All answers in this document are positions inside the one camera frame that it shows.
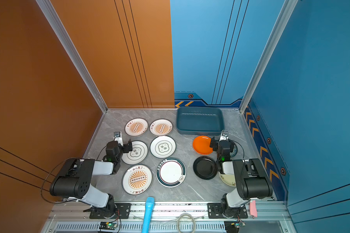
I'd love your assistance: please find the right green circuit board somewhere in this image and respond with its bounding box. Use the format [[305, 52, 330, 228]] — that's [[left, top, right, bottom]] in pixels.
[[224, 220, 246, 233]]

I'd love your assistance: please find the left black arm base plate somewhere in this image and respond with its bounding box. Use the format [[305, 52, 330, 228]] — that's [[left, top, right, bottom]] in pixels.
[[89, 203, 131, 220]]

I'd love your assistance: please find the large orange sunburst plate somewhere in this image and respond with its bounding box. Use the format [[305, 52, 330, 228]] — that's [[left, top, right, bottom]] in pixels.
[[122, 164, 153, 196]]

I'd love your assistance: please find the left green circuit board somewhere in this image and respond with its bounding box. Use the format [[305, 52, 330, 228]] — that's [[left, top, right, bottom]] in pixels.
[[98, 221, 119, 233]]

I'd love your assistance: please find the green circuit board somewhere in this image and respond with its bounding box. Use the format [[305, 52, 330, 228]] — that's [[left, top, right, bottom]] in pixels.
[[98, 221, 119, 233], [224, 220, 246, 233]]

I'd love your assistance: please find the white flower plate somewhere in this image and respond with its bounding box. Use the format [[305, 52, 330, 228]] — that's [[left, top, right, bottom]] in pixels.
[[122, 141, 148, 165], [150, 136, 176, 159]]

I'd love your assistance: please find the white plate dark green rim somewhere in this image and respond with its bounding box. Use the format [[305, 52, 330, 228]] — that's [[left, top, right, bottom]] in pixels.
[[156, 157, 187, 188]]

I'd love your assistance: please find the cream yellow plate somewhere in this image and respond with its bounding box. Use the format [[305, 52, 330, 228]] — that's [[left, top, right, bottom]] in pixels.
[[218, 173, 236, 187]]

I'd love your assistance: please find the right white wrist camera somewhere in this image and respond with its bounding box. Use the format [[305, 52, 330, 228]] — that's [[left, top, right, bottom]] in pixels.
[[219, 130, 229, 141]]

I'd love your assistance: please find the teal patterned small plate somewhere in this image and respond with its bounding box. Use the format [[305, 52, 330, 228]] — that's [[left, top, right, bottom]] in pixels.
[[230, 142, 238, 157]]

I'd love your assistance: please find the teal plastic bin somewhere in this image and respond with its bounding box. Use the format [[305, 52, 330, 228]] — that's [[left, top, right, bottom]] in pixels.
[[176, 107, 225, 136]]

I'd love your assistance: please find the pink handle tool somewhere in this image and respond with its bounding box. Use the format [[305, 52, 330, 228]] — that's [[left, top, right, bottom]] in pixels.
[[249, 200, 258, 218]]

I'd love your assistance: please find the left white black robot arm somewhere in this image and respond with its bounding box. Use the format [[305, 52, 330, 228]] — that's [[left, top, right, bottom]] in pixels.
[[49, 140, 133, 219]]

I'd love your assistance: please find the light blue handle tool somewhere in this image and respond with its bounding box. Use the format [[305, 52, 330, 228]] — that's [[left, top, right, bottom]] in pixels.
[[141, 197, 155, 233]]

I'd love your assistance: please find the coiled grey cable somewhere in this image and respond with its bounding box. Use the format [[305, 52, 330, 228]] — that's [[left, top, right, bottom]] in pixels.
[[176, 213, 196, 233]]

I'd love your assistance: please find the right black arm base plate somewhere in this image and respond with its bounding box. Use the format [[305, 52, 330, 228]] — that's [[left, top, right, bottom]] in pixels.
[[207, 203, 248, 219]]

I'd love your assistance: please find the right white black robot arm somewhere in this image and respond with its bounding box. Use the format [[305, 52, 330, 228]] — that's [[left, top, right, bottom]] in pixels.
[[210, 138, 273, 218]]

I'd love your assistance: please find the black plate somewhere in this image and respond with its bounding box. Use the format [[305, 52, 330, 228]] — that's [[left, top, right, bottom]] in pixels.
[[193, 156, 218, 180]]

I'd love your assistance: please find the aluminium frame rail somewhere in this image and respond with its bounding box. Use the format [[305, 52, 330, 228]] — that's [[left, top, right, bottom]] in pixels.
[[41, 200, 296, 233]]

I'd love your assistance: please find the orange plastic plate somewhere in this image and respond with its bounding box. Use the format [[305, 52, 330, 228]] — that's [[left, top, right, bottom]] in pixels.
[[192, 136, 213, 155]]

